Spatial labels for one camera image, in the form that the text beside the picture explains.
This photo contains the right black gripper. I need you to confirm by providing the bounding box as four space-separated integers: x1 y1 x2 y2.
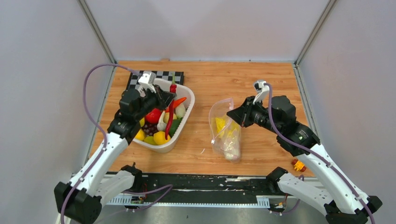
226 96 281 134

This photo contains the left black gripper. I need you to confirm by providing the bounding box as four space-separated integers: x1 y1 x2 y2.
134 84 177 121

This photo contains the yellow napa cabbage toy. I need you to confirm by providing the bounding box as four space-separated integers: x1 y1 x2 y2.
212 115 241 161

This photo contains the white eggplant toy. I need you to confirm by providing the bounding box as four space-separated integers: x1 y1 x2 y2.
175 103 186 119

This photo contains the clear zip top bag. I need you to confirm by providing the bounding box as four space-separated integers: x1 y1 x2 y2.
208 98 241 162

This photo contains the orange carrot toy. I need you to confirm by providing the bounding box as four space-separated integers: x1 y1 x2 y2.
165 97 187 112

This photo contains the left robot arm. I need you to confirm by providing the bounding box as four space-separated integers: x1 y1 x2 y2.
54 84 177 224

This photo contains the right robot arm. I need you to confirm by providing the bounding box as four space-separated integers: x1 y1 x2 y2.
227 96 382 224

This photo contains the white plastic basket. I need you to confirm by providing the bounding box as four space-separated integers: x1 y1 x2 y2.
133 84 195 153

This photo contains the black white checkerboard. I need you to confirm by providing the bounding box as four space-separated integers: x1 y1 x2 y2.
126 70 184 90

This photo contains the white garlic toy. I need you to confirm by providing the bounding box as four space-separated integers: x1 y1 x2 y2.
157 111 167 132

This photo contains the purple grapes toy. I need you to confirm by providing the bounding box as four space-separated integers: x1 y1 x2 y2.
142 123 158 136

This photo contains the yellow lemon toy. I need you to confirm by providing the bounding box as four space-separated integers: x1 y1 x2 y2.
153 131 171 145
134 129 146 141

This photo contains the green yellow mango toy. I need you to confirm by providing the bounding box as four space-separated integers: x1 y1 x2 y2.
143 136 157 146

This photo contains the yellow red toy car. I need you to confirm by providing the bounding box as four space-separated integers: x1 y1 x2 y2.
291 159 307 172

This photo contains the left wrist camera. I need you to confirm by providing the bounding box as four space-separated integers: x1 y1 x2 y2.
137 71 156 94

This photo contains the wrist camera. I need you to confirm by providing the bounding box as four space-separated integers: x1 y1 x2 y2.
253 80 269 104
137 71 156 94

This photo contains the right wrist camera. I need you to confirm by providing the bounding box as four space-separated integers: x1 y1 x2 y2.
253 80 269 104

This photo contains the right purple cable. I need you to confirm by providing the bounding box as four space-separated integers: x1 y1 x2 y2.
265 83 375 224

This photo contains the purple cable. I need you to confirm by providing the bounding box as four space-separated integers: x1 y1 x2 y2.
60 63 141 224
265 83 375 224

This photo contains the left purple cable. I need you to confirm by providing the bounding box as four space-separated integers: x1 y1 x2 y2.
60 63 141 224

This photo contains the white slotted cable duct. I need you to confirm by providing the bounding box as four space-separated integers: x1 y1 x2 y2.
106 195 270 208

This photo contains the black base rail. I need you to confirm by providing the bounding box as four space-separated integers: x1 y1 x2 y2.
129 173 286 204

